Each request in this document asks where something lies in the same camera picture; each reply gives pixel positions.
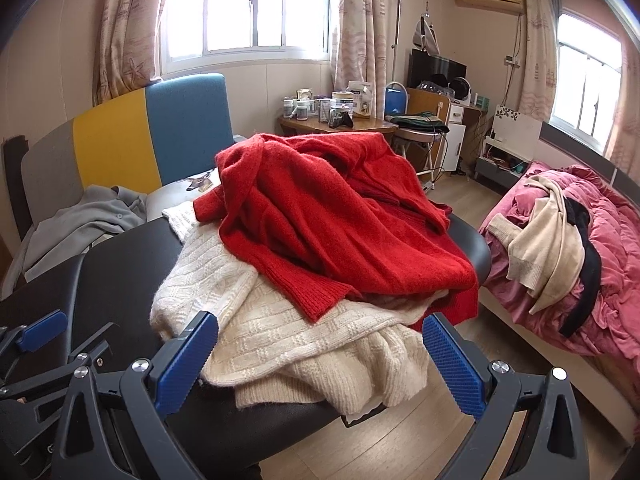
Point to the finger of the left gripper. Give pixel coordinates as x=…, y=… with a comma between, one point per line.
x=36, y=335

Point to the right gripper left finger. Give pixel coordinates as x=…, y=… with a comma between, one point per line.
x=148, y=390

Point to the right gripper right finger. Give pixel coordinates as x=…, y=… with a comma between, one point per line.
x=551, y=443

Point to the red knit sweater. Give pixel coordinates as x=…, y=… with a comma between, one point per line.
x=328, y=217

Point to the round stool with clothes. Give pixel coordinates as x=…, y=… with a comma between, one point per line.
x=422, y=140

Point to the black leather bench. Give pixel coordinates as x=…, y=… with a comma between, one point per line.
x=115, y=283

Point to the grey hooded sweatshirt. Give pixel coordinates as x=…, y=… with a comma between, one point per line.
x=100, y=214

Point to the pink quilted bed cover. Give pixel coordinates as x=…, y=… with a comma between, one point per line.
x=613, y=326

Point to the beige garment on bed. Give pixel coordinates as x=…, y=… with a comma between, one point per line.
x=546, y=256

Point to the white printed cushion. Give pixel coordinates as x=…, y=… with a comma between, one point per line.
x=180, y=191

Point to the black garment on bed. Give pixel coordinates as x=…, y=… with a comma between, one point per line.
x=590, y=273

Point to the grey yellow blue armchair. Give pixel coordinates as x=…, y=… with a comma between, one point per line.
x=141, y=141

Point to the white bedside cabinet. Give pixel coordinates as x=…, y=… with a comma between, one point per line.
x=508, y=148

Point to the left window curtain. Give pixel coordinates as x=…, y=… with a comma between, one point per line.
x=128, y=55

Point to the window curtain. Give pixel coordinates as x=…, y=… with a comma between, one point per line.
x=128, y=55
x=358, y=43
x=541, y=61

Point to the right window curtain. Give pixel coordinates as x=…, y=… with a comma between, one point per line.
x=541, y=61

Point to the blue water jug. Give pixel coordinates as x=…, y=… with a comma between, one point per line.
x=395, y=99

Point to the wooden desk with clutter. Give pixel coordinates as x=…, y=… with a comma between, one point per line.
x=347, y=110

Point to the black monitor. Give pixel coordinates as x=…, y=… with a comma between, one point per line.
x=432, y=68

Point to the middle window curtain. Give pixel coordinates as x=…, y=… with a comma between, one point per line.
x=358, y=43

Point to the cream cable knit sweater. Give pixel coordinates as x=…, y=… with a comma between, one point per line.
x=356, y=356

